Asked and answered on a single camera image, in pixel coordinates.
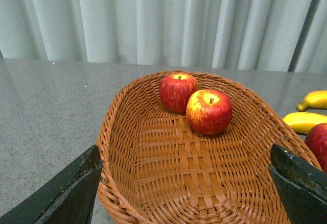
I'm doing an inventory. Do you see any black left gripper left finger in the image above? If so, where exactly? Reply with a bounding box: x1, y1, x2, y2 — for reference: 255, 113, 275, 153
1, 145, 103, 223

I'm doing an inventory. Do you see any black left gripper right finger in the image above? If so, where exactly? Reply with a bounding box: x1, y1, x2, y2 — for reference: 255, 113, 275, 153
269, 144, 326, 223

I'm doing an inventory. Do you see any yellow banana near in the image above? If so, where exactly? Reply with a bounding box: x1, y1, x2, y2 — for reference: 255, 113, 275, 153
283, 112, 326, 134

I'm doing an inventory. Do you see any yellow banana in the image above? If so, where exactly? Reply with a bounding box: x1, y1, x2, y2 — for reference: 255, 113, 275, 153
283, 112, 326, 134
297, 90, 327, 111

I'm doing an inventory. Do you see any brown woven wicker basket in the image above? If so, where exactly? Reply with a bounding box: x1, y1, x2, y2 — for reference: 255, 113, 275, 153
97, 71, 319, 223

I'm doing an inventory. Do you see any yellow banana far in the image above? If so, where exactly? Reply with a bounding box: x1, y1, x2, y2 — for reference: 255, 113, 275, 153
297, 90, 327, 111

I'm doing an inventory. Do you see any red yellow apple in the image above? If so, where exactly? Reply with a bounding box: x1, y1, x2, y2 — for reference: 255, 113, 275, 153
186, 89, 233, 135

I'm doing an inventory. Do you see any pale green curtain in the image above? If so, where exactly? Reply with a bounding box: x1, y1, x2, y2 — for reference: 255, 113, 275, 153
1, 0, 326, 73

